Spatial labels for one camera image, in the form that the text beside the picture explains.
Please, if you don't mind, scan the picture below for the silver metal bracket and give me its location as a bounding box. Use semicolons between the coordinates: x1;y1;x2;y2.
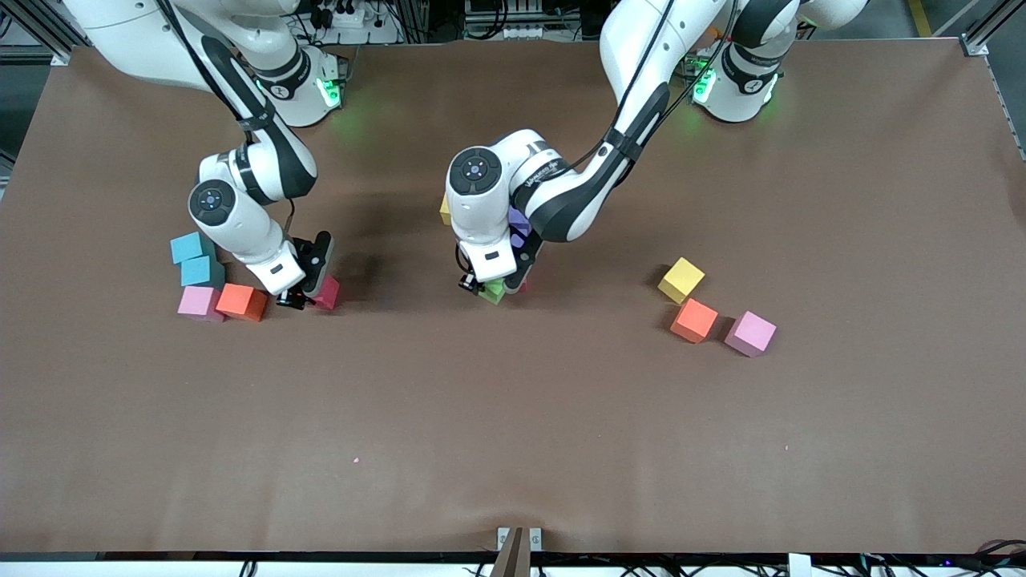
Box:
497;527;543;554

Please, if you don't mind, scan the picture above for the cyan foam cube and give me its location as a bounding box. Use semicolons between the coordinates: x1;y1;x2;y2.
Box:
180;256;226;289
170;232;217;265

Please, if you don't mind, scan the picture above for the aluminium frame rail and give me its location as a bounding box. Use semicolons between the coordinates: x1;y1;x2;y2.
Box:
958;0;1026;161
0;0;81;67

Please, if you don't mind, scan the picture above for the black cable bundle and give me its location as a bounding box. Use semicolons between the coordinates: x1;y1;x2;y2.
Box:
966;539;1026;575

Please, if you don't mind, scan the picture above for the brown table cover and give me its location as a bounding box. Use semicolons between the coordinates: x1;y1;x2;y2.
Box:
0;36;1026;555

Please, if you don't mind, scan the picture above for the white power strip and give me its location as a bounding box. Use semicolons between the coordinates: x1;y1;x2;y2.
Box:
309;0;371;30

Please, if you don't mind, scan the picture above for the orange foam cube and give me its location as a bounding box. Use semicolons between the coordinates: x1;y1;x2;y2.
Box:
215;283;269;323
670;298;720;344

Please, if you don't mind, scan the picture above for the pink foam cube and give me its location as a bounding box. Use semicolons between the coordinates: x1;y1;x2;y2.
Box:
725;311;778;358
177;285;227;324

